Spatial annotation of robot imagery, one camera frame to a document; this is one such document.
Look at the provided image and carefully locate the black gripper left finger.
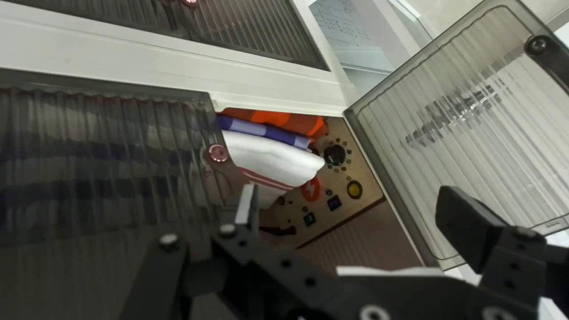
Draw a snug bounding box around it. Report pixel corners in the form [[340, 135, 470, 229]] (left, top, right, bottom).
[[233, 181, 262, 231]]

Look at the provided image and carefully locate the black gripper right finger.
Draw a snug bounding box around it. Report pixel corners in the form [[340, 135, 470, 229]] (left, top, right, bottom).
[[434, 185, 514, 288]]

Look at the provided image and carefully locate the blue striped folded cloth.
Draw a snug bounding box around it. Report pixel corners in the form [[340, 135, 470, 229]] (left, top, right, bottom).
[[216, 114, 313, 149]]

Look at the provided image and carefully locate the wooden toy button panel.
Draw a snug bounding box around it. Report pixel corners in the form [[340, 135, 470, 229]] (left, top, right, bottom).
[[260, 116, 388, 247]]

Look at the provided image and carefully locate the white folded cloth red stripe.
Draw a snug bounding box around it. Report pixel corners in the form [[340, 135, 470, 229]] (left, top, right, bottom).
[[221, 130, 328, 206]]

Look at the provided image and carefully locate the clear ribbed bin lid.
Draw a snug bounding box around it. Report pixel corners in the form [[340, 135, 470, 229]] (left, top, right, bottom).
[[344, 0, 569, 272]]

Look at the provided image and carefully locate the smoked ribbed cabinet door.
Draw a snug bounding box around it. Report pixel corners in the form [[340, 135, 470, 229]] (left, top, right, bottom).
[[175, 0, 331, 71], [0, 68, 239, 320], [6, 0, 184, 34]]

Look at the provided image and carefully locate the orange folded cloth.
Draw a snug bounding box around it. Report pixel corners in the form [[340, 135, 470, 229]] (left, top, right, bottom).
[[221, 107, 328, 139]]

